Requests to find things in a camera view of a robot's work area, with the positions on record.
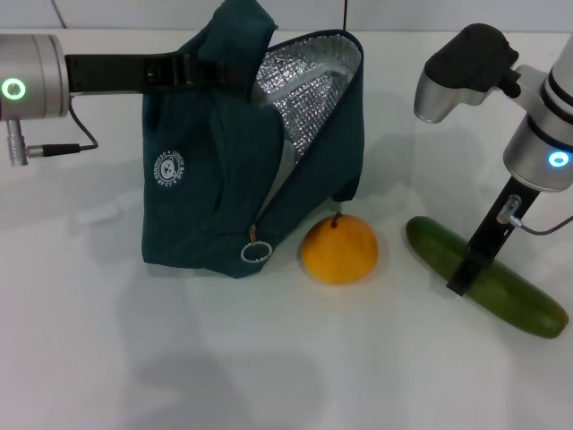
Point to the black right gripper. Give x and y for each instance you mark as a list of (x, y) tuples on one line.
[(501, 228)]

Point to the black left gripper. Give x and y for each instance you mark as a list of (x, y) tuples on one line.
[(107, 74)]

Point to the green cucumber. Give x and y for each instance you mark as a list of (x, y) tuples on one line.
[(515, 300)]

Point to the orange yellow pear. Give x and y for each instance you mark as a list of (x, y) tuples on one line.
[(340, 257)]

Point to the dark teal insulated lunch bag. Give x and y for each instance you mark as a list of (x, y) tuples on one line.
[(188, 210)]

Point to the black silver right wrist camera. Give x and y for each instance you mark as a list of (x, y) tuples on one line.
[(465, 67)]

